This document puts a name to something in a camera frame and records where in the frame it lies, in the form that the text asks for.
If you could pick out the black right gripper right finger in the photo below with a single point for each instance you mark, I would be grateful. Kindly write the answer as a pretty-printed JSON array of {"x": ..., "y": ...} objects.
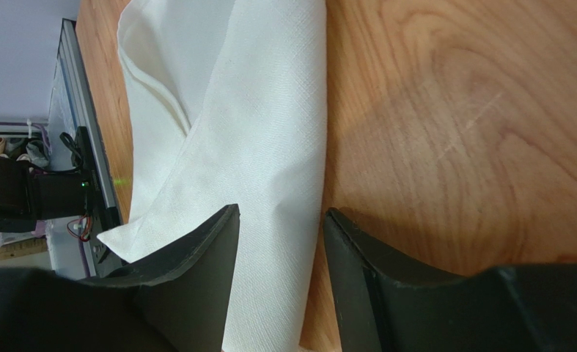
[{"x": 388, "y": 301}]

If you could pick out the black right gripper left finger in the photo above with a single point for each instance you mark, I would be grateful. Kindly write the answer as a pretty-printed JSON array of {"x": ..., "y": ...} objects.
[{"x": 174, "y": 299}]

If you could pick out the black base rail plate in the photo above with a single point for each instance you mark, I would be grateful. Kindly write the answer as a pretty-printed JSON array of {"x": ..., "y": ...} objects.
[{"x": 105, "y": 213}]

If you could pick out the white cloth napkin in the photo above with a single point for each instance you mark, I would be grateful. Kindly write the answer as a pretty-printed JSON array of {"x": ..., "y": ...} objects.
[{"x": 228, "y": 105}]

